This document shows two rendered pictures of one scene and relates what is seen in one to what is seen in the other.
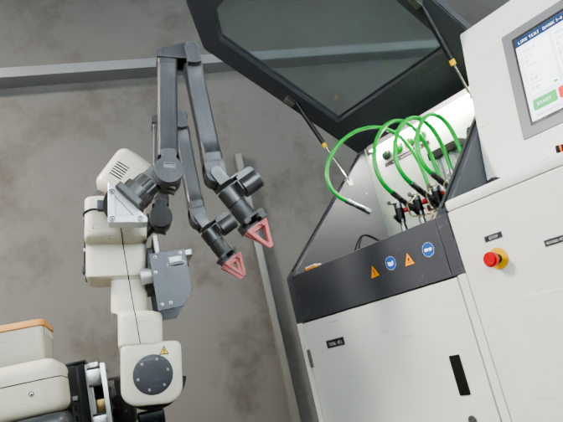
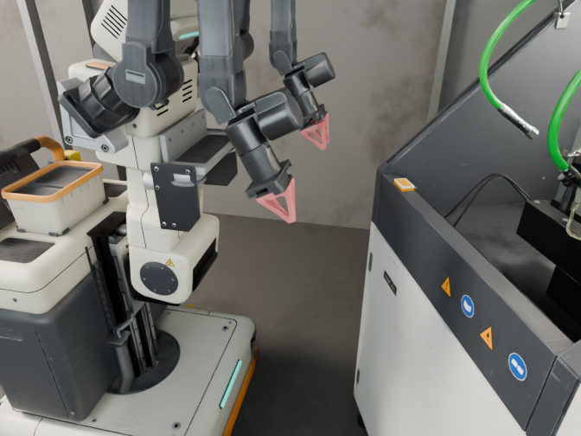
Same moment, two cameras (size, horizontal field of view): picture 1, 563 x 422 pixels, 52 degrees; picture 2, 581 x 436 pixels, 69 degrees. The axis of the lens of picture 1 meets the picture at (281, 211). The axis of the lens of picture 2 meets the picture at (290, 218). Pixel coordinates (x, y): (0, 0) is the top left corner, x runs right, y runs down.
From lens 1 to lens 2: 123 cm
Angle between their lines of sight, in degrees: 52
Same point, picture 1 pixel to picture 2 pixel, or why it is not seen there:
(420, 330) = (456, 399)
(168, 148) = (133, 44)
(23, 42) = not seen: outside the picture
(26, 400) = (12, 303)
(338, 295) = (407, 251)
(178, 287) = (184, 211)
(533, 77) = not seen: outside the picture
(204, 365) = (353, 111)
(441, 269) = (517, 407)
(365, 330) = (414, 315)
